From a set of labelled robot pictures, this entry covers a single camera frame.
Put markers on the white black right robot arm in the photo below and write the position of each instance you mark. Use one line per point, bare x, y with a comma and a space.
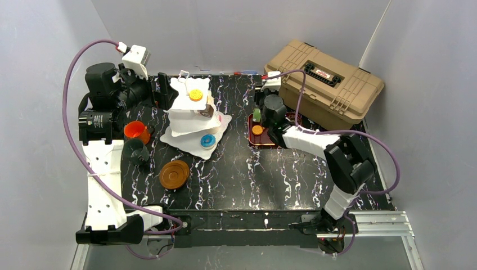
349, 163

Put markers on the orange plastic cup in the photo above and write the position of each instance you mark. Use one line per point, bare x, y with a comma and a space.
138, 130

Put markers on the white three-tier cake stand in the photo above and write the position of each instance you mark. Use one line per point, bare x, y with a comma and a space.
186, 125

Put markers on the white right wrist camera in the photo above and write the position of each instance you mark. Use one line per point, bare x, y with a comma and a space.
271, 81

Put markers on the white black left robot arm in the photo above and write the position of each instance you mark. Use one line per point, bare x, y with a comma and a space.
113, 90

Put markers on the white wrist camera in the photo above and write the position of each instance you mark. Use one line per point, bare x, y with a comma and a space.
271, 81
135, 58

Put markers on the green swirl roll cake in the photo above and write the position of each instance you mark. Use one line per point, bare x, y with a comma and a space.
256, 117

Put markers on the brown round wooden lid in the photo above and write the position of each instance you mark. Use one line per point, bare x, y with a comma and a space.
174, 174

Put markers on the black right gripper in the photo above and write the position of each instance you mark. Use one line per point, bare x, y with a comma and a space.
261, 100

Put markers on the dark green cup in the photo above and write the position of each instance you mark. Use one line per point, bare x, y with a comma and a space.
135, 151

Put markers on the chocolate swirl roll cake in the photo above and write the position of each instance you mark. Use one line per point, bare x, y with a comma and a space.
208, 111

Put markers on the tan plastic toolbox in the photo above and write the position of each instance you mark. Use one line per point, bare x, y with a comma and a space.
331, 93

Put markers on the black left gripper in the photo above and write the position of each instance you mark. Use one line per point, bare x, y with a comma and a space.
161, 89

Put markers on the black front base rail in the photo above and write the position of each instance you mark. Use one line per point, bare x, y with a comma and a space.
242, 228

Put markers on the red blue screwdriver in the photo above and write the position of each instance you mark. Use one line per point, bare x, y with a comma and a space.
245, 72

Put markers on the white coconut ball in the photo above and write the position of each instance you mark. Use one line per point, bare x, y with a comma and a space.
215, 130

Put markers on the blue sprinkled donut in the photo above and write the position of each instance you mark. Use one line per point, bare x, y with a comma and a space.
208, 141

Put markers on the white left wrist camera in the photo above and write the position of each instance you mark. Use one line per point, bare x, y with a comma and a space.
135, 58

